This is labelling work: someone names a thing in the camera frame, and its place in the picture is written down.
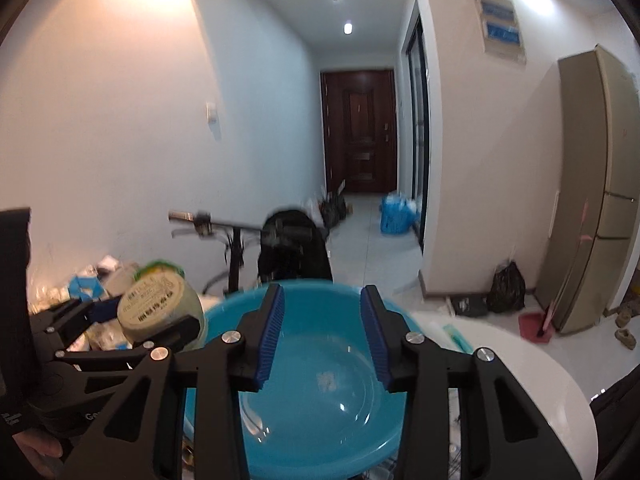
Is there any round cream jar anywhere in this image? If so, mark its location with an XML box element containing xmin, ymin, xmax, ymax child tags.
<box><xmin>116</xmin><ymin>259</ymin><xmax>207</xmax><ymax>352</ymax></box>

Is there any blue plastic bag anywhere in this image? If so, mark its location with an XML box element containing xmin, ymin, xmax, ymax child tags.
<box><xmin>380</xmin><ymin>192</ymin><xmax>421</xmax><ymax>236</ymax></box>

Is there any blue plastic basin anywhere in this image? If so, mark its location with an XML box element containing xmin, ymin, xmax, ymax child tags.
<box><xmin>182</xmin><ymin>280</ymin><xmax>426</xmax><ymax>478</ymax></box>

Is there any black bag with sticks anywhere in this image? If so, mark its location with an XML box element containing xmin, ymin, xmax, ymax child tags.
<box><xmin>320</xmin><ymin>192</ymin><xmax>351</xmax><ymax>228</ymax></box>

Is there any dark cardboard box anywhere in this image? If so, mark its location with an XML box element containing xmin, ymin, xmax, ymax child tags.
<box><xmin>447</xmin><ymin>296</ymin><xmax>488</xmax><ymax>317</ymax></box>

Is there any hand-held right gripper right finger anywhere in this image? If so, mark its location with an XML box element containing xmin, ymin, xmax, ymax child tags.
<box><xmin>360</xmin><ymin>284</ymin><xmax>583</xmax><ymax>480</ymax></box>

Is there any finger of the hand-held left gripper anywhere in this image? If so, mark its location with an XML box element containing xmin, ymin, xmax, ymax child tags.
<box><xmin>52</xmin><ymin>314</ymin><xmax>206</xmax><ymax>373</ymax></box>
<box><xmin>30</xmin><ymin>296</ymin><xmax>123</xmax><ymax>348</ymax></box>

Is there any black bicycle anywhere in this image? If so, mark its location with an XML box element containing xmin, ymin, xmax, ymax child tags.
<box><xmin>169</xmin><ymin>210</ymin><xmax>333</xmax><ymax>297</ymax></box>

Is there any black backpack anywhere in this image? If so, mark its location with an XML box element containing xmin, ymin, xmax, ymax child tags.
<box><xmin>257</xmin><ymin>207</ymin><xmax>333</xmax><ymax>283</ymax></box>

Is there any pile of small packets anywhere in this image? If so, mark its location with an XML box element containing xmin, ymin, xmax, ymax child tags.
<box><xmin>30</xmin><ymin>255</ymin><xmax>141</xmax><ymax>351</ymax></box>

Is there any black framed glass door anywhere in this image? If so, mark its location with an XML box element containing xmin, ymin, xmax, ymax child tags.
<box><xmin>402</xmin><ymin>12</ymin><xmax>432</xmax><ymax>256</ymax></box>

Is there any black trash bag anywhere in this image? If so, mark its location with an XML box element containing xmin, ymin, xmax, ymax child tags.
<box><xmin>486</xmin><ymin>260</ymin><xmax>527</xmax><ymax>314</ymax></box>

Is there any person's left hand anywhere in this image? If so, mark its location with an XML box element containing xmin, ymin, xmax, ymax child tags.
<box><xmin>11</xmin><ymin>430</ymin><xmax>66</xmax><ymax>480</ymax></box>

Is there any brown entry door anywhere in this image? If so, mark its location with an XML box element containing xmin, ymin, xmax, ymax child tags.
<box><xmin>320</xmin><ymin>69</ymin><xmax>397</xmax><ymax>195</ymax></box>

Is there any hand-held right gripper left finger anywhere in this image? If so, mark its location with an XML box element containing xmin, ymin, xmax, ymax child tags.
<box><xmin>64</xmin><ymin>282</ymin><xmax>286</xmax><ymax>480</ymax></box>

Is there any red dustpan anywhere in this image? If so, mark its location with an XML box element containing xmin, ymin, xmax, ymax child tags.
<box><xmin>519</xmin><ymin>310</ymin><xmax>556</xmax><ymax>343</ymax></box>

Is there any white green wet wipes pack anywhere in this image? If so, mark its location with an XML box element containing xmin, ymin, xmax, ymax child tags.
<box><xmin>440</xmin><ymin>322</ymin><xmax>473</xmax><ymax>353</ymax></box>

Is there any grey electrical panel box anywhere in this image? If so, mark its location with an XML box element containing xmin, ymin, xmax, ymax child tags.
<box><xmin>472</xmin><ymin>0</ymin><xmax>528</xmax><ymax>66</ymax></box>

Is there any gold refrigerator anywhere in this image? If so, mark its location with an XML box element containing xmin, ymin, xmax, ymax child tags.
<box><xmin>536</xmin><ymin>44</ymin><xmax>640</xmax><ymax>336</ymax></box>

